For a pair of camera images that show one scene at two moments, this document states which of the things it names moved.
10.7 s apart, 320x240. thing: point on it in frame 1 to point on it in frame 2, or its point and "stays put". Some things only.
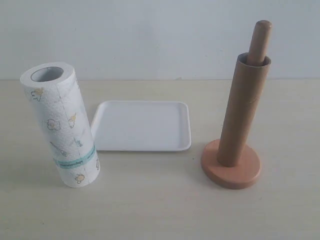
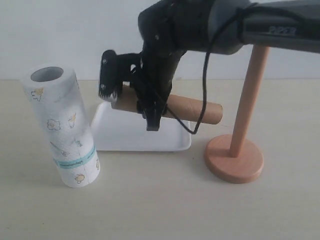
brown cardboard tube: [248, 83] to [178, 107]
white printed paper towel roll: [56, 99] stays put
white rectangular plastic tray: [142, 125] stays put
